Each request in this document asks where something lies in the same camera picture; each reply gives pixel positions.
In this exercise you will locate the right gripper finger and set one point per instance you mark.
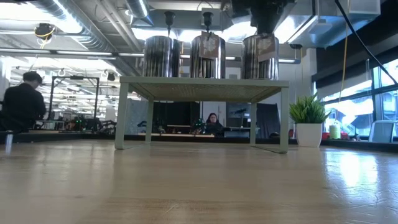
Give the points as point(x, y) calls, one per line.
point(259, 23)
point(271, 23)

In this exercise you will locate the silver candle tin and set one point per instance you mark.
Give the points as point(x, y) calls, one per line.
point(205, 67)
point(248, 65)

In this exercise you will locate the black candlestick holder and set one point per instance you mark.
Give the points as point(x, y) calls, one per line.
point(169, 18)
point(207, 18)

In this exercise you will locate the green perforated metal shelf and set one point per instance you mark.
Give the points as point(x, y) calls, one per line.
point(202, 82)

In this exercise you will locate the orange scented candle tin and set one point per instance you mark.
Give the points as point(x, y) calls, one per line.
point(161, 56)

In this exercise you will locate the pale green candle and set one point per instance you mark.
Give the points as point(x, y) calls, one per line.
point(335, 131)

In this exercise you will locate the dark background monitor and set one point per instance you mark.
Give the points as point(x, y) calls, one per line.
point(238, 110)

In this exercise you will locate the black curtain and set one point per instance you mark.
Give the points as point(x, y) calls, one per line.
point(267, 119)

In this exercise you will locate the green plant in white pot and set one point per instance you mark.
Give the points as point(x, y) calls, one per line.
point(308, 121)

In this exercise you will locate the person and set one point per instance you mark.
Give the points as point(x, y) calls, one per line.
point(23, 102)
point(213, 124)

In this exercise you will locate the red object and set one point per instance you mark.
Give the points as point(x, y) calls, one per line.
point(325, 135)
point(345, 135)

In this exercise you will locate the grey cloth cover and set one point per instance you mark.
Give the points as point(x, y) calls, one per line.
point(136, 116)

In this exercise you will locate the white chair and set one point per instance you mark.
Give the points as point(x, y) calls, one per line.
point(382, 131)

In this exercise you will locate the long ceiling strip light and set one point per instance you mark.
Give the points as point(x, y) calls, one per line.
point(84, 53)

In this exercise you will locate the black ceiling security camera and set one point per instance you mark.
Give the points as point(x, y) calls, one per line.
point(295, 46)

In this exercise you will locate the silver spiral air duct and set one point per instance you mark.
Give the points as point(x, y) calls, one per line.
point(138, 7)

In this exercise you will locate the black metal frame station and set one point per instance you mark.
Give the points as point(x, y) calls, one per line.
point(74, 77)

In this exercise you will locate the grey metal post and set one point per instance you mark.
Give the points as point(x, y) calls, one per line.
point(9, 141)

